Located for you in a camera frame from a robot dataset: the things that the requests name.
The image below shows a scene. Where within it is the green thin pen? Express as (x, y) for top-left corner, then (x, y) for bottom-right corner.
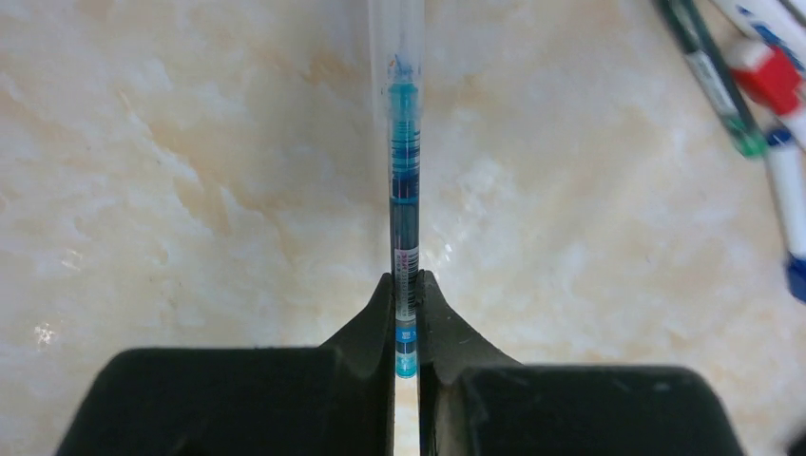
(652, 0), (767, 159)

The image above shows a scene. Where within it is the grey capped marker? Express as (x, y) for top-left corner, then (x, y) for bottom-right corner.
(711, 0), (805, 76)

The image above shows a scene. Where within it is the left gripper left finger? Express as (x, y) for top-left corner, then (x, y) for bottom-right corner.
(57, 275), (394, 455)

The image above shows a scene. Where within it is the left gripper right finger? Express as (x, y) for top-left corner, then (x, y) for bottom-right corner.
(416, 271), (743, 455)

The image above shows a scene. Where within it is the blue thin pen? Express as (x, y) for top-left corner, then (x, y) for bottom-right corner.
(368, 1), (425, 378)

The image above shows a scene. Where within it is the red capped marker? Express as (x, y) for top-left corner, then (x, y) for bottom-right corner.
(725, 38), (805, 150)

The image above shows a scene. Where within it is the white marker blue tip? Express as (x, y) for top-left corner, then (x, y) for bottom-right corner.
(764, 127), (805, 302)

